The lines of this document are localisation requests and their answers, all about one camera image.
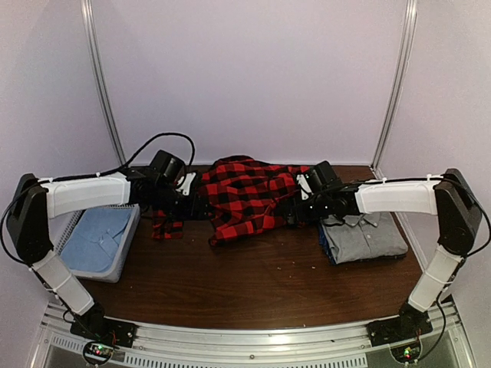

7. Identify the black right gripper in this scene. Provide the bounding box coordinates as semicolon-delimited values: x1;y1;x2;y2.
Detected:
282;192;333;224

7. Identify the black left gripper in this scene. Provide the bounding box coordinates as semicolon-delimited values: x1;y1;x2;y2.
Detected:
152;183;216;222

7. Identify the red black plaid shirt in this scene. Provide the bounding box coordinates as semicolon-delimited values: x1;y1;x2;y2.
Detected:
150;155;319;249

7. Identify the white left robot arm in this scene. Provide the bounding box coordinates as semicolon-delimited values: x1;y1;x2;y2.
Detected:
5;170;209;340

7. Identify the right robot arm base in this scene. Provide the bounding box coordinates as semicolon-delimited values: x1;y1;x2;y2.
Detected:
367;301;433;365

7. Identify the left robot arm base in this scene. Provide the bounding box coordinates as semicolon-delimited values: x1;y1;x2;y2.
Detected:
68;303;137;367

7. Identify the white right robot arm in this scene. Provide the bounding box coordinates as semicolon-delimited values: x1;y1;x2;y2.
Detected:
278;163;489;339

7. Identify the grey folded button shirt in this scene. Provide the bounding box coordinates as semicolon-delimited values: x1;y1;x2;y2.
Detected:
318;212;408;265

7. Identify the light blue folded shirt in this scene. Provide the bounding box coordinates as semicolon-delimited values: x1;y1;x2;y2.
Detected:
61;208;133;273

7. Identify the white plastic laundry basket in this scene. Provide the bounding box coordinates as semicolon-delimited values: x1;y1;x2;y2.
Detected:
54;205;140;284

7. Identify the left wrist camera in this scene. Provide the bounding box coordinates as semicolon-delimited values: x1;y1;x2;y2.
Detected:
149;150;200;196

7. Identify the aluminium front rail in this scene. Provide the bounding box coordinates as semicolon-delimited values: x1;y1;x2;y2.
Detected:
27;302;476;367

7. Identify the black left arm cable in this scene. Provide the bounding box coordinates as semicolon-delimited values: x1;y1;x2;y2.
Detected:
0;132;196;265

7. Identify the aluminium corner post right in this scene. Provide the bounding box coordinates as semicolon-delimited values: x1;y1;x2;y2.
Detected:
371;0;418;175

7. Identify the aluminium corner post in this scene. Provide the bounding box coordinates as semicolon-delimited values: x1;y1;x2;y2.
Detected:
81;0;126;164
371;0;418;175

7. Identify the aluminium corner post left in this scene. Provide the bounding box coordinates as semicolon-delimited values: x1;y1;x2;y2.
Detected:
81;0;126;164

